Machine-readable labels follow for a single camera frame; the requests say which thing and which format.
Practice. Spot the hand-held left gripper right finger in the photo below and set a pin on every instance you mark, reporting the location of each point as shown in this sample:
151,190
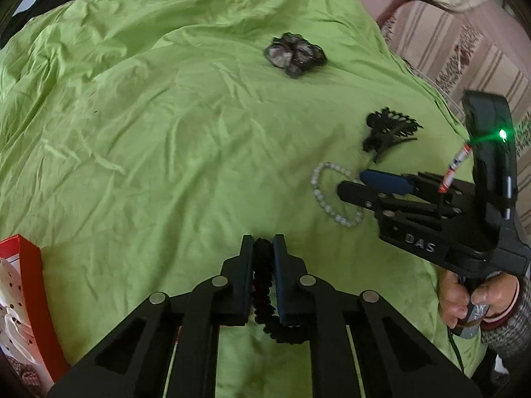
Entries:
280,282

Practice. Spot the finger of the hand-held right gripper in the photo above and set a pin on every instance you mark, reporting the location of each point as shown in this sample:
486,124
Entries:
356,190
386,180

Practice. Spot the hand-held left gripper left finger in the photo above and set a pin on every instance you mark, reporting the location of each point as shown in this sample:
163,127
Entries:
244,282

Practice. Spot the black scrunchie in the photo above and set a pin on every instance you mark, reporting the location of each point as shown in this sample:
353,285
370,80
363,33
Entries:
261,298

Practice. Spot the red cardboard box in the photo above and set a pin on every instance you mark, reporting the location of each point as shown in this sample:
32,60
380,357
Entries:
41,298

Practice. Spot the white dotted scrunchie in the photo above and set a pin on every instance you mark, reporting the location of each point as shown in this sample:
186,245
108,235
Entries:
16,311

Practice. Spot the pink striped scrunchie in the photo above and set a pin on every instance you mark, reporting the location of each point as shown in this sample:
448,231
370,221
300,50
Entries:
29,375

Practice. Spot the person's right forearm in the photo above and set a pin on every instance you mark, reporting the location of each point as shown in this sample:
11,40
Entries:
512,327

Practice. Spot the person's right hand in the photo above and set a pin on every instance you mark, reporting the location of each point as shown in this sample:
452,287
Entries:
454,298

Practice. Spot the black hair claw clip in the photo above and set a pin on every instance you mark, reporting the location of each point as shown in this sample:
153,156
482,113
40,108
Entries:
386,130

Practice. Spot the striped sofa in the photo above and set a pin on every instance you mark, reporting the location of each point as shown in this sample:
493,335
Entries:
439,37

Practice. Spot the grey scrunchie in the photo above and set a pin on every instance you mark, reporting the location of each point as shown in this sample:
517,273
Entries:
292,56

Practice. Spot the green blanket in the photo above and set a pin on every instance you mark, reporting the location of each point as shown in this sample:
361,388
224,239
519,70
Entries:
166,132

